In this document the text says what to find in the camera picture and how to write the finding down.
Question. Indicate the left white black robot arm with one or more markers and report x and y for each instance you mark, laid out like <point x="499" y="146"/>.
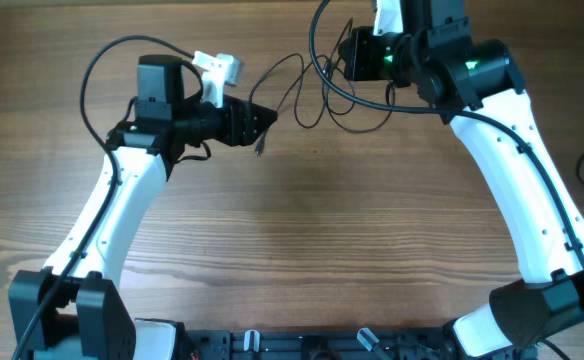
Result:
<point x="71" y="308"/>

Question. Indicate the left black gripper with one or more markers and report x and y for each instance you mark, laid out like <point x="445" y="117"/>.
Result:
<point x="235" y="122"/>

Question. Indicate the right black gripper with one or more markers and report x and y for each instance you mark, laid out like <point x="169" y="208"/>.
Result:
<point x="354" y="57"/>

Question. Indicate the black mounting rail base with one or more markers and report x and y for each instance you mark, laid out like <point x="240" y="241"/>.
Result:
<point x="405" y="344"/>

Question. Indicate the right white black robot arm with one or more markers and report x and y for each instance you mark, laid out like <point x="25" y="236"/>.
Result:
<point x="479" y="91"/>

